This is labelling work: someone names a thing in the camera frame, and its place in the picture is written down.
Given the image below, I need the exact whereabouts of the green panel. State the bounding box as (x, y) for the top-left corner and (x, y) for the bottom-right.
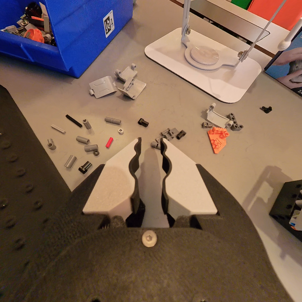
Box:
(231, 0), (253, 10)

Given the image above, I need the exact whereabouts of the orange panel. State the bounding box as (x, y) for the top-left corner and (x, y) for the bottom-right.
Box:
(248, 0), (302, 31)

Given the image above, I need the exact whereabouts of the blue picture box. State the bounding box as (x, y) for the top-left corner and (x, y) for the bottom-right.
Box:
(264, 24), (302, 96)

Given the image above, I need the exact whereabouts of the black block with holes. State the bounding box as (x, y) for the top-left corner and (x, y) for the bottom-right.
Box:
(269, 180), (302, 242)

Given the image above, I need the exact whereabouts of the orange toy wedge piece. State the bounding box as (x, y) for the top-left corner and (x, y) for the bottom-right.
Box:
(207, 127), (229, 154)

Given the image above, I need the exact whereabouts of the grey arched panel with pins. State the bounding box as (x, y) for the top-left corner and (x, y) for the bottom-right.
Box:
(202, 103), (234, 127)

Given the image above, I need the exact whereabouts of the blue plastic bin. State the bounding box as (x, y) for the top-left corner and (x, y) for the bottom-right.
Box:
(0, 0), (134, 78)

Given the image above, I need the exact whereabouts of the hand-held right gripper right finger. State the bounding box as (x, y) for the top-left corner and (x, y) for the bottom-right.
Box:
(160, 138), (218, 215)

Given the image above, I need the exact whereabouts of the grey curved toy panel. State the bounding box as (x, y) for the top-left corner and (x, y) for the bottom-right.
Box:
(89, 76), (117, 99)

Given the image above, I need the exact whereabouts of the white metal stand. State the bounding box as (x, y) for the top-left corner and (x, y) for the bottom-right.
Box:
(144, 0), (287, 103)

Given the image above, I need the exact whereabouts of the dark grey angled toy beam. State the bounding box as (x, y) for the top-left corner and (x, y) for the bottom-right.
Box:
(228, 113), (244, 131)

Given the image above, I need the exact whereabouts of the black perforated board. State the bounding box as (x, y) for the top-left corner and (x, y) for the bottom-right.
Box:
(0, 84), (72, 302)

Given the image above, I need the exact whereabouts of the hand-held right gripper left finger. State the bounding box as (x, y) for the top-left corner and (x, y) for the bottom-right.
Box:
(83, 137), (142, 221)

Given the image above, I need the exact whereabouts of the pile of toy building parts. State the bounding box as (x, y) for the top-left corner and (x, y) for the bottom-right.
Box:
(1, 2), (57, 46)

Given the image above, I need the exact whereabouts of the beige shelf board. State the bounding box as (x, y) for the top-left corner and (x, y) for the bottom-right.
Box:
(189, 0), (291, 55)

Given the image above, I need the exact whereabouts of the black toy axle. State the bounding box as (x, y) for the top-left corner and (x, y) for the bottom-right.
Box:
(66, 114), (83, 128)

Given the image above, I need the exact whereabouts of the white round cap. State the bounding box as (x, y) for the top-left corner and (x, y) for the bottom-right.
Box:
(277, 18), (302, 51)

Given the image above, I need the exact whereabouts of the grey toy hinge assembly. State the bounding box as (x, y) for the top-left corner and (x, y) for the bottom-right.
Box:
(160, 128), (181, 141)

